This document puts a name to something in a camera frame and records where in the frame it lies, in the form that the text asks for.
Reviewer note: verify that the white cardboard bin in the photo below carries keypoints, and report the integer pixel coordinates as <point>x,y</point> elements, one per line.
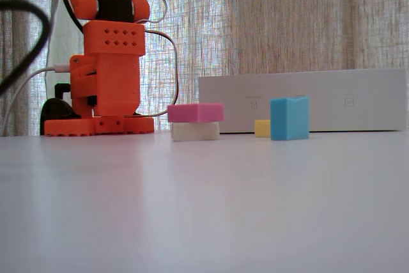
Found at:
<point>351,100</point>

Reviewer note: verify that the black table clamp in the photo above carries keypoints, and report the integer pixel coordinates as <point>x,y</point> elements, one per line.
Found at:
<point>56,111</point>

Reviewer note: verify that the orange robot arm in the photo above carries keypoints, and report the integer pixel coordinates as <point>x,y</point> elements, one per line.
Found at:
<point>115,81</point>

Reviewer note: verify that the yellow foam cuboid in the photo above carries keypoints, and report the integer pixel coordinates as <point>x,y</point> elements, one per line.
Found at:
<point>262,128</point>

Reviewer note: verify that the blue foam cuboid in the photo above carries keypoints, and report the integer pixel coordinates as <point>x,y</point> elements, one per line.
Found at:
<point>282,119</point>

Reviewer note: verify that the pink foam cuboid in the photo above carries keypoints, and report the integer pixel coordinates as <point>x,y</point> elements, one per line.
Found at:
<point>195,112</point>

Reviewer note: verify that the white fabric panel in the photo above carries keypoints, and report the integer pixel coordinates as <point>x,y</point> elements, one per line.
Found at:
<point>59,49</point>

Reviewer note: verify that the cream white foam cuboid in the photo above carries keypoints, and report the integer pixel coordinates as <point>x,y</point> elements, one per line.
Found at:
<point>195,131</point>

